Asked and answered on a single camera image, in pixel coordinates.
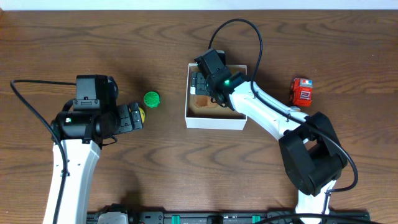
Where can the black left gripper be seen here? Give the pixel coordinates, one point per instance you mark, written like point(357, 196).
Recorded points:
point(125, 117)

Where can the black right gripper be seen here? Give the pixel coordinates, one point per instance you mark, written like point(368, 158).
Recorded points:
point(199, 83)

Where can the yellow ball blue letters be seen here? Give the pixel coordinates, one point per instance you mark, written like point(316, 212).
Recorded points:
point(142, 114)

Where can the brown plush capybara toy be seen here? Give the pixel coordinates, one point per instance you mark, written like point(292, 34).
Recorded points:
point(201, 101)

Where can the red toy car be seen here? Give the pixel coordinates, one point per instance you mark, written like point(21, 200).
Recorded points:
point(301, 92)

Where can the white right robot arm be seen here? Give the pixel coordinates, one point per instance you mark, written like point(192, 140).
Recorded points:
point(311, 152)

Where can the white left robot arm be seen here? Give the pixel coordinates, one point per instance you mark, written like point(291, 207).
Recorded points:
point(81, 136)

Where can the green plastic turbine toy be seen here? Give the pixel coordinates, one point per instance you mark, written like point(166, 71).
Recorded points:
point(152, 99)

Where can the white open cardboard box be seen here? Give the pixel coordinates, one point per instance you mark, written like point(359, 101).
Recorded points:
point(214, 118)

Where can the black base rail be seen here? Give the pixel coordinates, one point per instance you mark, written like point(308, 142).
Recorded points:
point(230, 217)

